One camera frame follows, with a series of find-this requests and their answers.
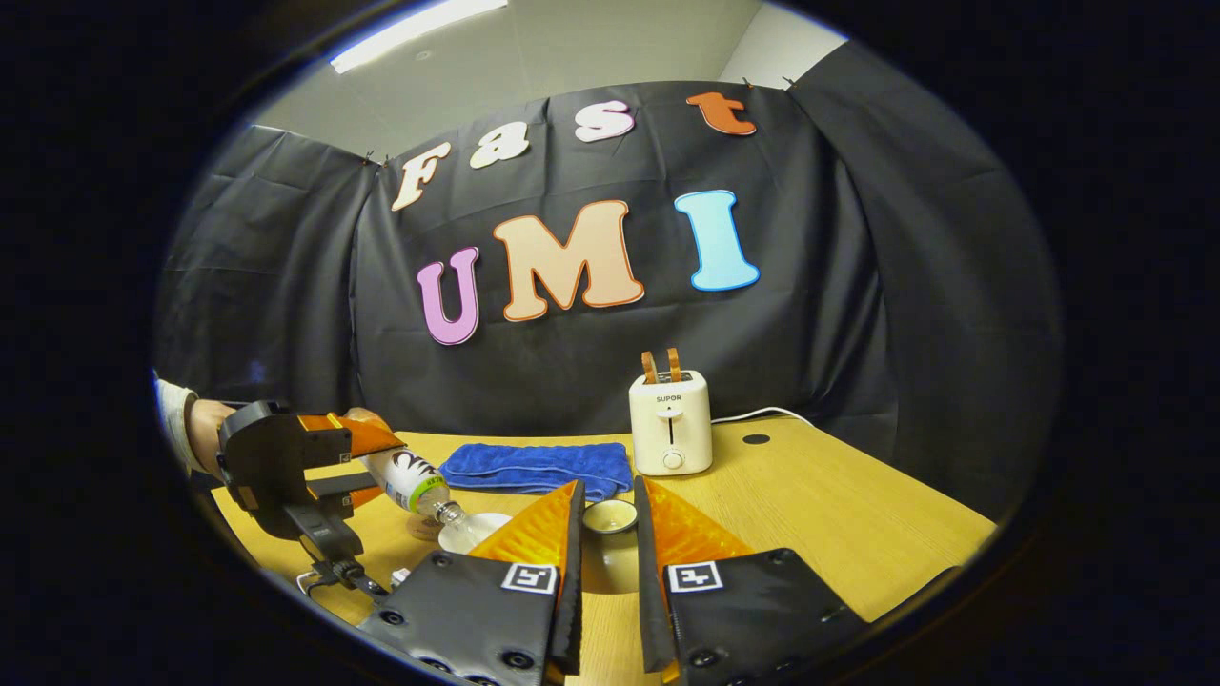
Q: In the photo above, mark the toast slice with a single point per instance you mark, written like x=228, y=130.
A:
x=649, y=367
x=674, y=364

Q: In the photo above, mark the white toaster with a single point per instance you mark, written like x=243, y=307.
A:
x=691, y=429

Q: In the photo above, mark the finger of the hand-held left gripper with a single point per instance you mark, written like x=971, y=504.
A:
x=324, y=443
x=334, y=488

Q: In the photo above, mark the blue towel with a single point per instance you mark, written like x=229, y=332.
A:
x=534, y=467

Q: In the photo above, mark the clear water bottle white label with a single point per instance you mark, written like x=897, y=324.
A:
x=410, y=481

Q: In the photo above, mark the cream teacup lid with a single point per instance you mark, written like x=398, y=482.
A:
x=608, y=562

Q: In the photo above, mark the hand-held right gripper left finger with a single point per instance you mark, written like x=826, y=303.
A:
x=572, y=591

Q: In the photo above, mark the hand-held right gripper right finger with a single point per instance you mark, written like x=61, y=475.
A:
x=648, y=591

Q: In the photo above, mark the black backdrop cloth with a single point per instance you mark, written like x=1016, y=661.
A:
x=286, y=286

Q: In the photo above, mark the cream teacup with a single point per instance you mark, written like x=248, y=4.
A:
x=477, y=529

